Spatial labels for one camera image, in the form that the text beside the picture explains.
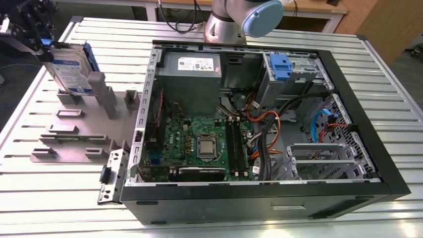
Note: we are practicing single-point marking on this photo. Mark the hard disk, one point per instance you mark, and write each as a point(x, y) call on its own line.
point(69, 72)

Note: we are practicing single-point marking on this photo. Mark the silver disk bay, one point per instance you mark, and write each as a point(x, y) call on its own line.
point(316, 161)

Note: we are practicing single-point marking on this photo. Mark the grey parts rack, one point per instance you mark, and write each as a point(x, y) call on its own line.
point(92, 119)

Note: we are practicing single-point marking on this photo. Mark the green RAM stick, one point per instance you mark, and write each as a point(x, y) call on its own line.
point(72, 139)

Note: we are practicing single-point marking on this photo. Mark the grey power supply unit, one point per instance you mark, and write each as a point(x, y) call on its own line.
point(184, 94)

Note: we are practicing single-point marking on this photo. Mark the green motherboard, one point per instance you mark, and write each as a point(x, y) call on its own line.
point(204, 125)

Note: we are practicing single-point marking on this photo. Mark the CPU socket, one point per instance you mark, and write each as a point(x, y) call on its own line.
point(197, 148)

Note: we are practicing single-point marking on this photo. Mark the silver CPU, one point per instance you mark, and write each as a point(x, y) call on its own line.
point(206, 148)

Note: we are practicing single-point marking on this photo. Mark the blue plastic drive latch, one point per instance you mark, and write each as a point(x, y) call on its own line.
point(280, 60)

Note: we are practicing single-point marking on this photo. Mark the black graphics card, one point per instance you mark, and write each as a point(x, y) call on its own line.
point(197, 172)

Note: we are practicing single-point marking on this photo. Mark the grey optical drive cage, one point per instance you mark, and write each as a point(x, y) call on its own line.
point(273, 91)

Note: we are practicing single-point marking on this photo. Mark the black RAM slot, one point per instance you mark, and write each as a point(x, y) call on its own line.
point(241, 148)

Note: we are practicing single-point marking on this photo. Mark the black PC case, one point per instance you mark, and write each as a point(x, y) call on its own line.
point(230, 203)

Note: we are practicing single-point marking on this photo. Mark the wooden cabinet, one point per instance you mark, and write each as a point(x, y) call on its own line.
point(389, 24)

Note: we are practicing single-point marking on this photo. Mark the black chair base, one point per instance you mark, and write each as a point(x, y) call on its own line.
point(416, 50)

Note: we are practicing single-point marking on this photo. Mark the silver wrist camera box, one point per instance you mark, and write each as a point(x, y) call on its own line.
point(4, 27)

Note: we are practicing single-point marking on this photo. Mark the wooden desk white frame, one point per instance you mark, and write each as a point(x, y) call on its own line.
point(316, 10)

